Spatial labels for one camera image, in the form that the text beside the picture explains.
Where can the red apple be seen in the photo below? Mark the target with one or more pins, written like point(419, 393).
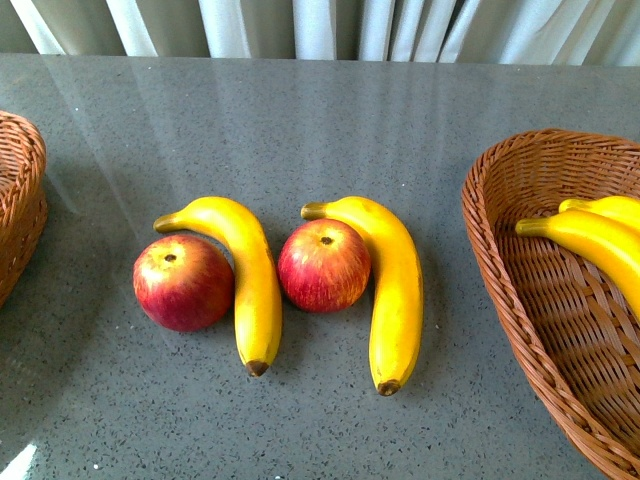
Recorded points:
point(183, 283)
point(324, 266)

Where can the yellow banana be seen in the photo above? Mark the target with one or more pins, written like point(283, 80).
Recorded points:
point(258, 311)
point(398, 306)

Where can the right brown wicker basket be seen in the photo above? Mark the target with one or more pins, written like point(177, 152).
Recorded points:
point(569, 327)

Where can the brown wicker basket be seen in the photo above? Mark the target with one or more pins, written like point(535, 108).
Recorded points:
point(24, 208)
point(569, 327)

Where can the front basket banana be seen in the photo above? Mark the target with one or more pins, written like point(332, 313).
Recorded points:
point(610, 245)

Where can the basket banana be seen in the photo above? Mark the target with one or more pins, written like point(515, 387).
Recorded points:
point(610, 245)
point(622, 209)

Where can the left brown wicker basket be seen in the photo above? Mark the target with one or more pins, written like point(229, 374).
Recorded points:
point(24, 208)

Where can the white pleated curtain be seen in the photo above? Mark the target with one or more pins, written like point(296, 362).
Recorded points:
point(604, 33)

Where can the back basket banana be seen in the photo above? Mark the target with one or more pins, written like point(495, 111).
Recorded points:
point(622, 209)

